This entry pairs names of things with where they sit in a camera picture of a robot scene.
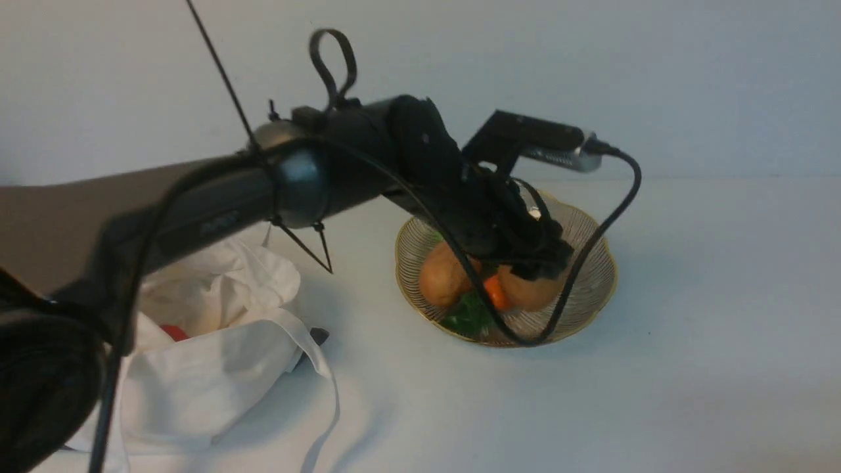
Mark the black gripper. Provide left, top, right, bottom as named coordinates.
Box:
left=388, top=95, right=574, bottom=281

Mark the dark green leafy vegetable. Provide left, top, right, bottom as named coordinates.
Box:
left=440, top=290, right=495, bottom=339

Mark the brown potato on plate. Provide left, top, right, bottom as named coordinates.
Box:
left=419, top=242, right=474, bottom=307

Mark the white cloth tote bag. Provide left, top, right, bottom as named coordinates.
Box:
left=99, top=224, right=334, bottom=472

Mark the orange carrot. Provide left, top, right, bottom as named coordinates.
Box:
left=483, top=273, right=512, bottom=313

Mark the black camera cable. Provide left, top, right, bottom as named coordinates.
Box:
left=89, top=135, right=643, bottom=473

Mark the gold-rimmed glass ribbed plate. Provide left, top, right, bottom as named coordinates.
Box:
left=396, top=191, right=618, bottom=348

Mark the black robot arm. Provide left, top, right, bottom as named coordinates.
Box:
left=2, top=95, right=591, bottom=472

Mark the red vegetable in bag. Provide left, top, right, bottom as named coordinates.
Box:
left=160, top=325, right=190, bottom=342

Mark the brown potato from bag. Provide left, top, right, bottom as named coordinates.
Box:
left=497, top=265, right=567, bottom=311

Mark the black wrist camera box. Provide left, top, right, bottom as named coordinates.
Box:
left=461, top=110, right=604, bottom=176

